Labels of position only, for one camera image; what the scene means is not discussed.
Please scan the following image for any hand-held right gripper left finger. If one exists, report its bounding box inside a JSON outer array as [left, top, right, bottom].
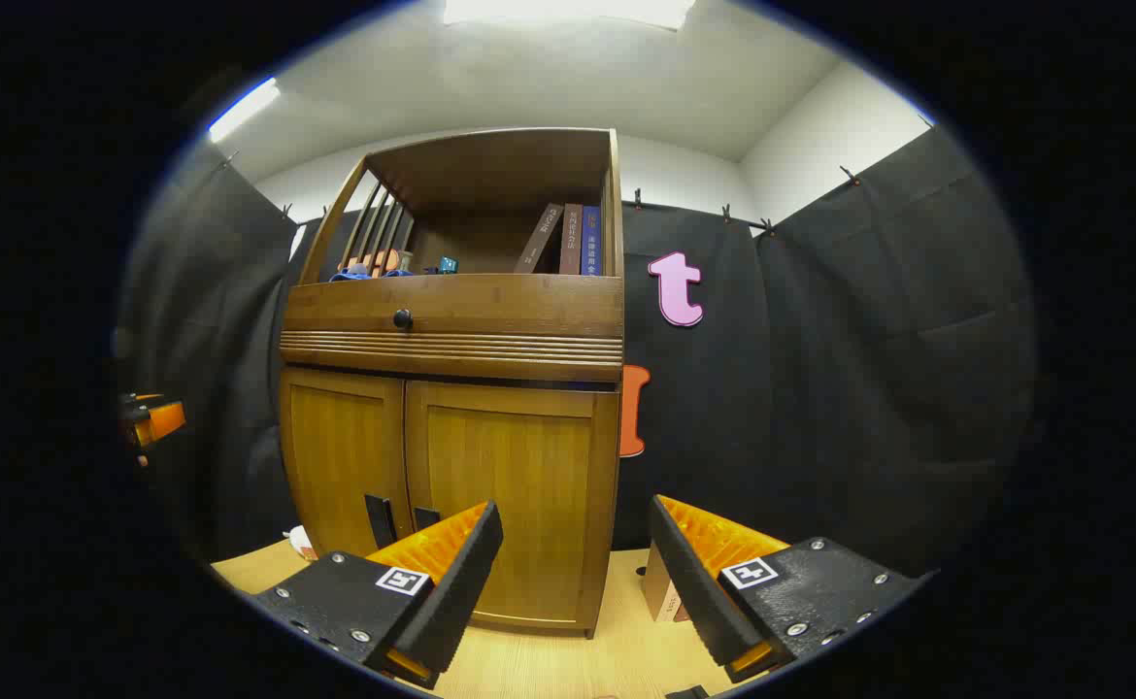
[[248, 500, 506, 691]]

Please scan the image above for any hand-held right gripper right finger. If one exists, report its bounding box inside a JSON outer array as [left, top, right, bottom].
[[646, 494, 939, 684]]

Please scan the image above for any wooden shoe cabinet door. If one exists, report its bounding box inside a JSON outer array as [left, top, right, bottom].
[[281, 367, 407, 561], [404, 380, 620, 633]]

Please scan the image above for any wooden double-door shoe cabinet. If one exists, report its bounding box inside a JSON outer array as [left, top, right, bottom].
[[279, 127, 626, 640]]

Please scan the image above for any small cardboard box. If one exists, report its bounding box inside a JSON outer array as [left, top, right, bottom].
[[640, 541, 696, 624]]

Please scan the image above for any black backdrop cloth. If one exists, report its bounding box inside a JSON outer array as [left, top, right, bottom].
[[116, 124, 1041, 576]]

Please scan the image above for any orange toy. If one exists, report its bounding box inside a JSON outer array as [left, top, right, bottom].
[[338, 248, 400, 278]]

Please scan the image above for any wooden drawer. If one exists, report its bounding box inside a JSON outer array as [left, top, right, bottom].
[[282, 273, 625, 383]]

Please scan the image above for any small ceiling light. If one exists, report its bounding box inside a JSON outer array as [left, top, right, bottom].
[[206, 77, 282, 145]]

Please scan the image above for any blue book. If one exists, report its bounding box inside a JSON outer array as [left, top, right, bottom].
[[580, 205, 604, 278]]

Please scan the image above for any dark red book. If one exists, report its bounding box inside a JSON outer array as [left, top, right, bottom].
[[559, 203, 585, 277]]

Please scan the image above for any brown book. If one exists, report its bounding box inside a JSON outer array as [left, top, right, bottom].
[[515, 202, 566, 276]]

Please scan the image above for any large ceiling light panel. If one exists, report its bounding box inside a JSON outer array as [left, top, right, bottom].
[[443, 0, 696, 31]]

